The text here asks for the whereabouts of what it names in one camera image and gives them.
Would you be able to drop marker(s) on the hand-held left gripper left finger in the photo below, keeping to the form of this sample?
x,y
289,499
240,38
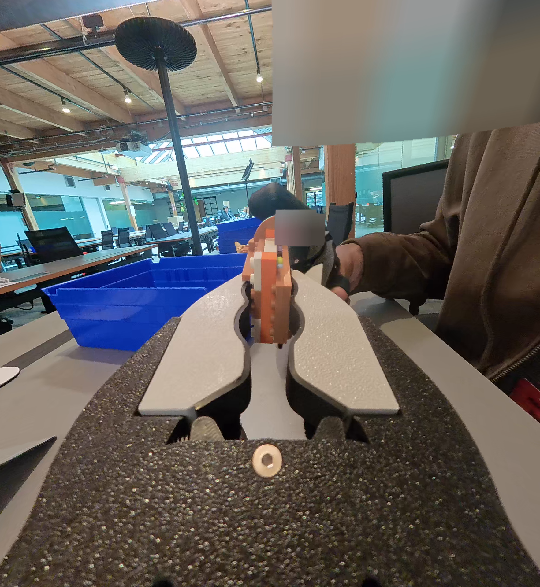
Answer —
x,y
196,357

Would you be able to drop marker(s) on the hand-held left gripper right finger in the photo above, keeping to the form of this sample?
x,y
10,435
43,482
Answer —
x,y
343,362

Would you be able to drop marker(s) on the orange lego model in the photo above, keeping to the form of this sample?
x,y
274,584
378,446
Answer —
x,y
270,298

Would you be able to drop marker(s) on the person's right forearm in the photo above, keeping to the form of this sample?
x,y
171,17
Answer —
x,y
403,261

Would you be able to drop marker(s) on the tan brown lego figure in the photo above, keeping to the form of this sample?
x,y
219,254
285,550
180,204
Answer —
x,y
243,246

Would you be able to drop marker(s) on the person's right hand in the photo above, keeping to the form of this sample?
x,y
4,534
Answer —
x,y
350,266

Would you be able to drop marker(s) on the black light on tripod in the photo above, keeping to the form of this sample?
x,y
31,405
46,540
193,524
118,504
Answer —
x,y
248,172

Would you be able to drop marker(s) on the stacked blue plastic bins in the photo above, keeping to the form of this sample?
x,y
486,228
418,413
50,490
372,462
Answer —
x,y
235,229

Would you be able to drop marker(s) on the wooden support column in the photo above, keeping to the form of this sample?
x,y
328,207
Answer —
x,y
338,174

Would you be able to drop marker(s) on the large blue plastic bin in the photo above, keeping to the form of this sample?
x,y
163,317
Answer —
x,y
136,302

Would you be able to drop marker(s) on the row of black office chairs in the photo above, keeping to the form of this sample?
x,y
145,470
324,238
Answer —
x,y
155,231

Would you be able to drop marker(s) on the black computer monitor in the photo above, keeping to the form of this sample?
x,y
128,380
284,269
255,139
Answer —
x,y
414,197

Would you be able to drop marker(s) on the ceiling projector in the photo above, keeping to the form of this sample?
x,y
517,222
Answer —
x,y
132,146

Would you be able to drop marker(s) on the long wooden-edged desk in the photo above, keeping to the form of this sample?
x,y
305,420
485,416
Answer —
x,y
68,268

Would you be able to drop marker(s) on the black mesh office chair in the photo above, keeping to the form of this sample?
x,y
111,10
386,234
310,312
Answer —
x,y
54,243

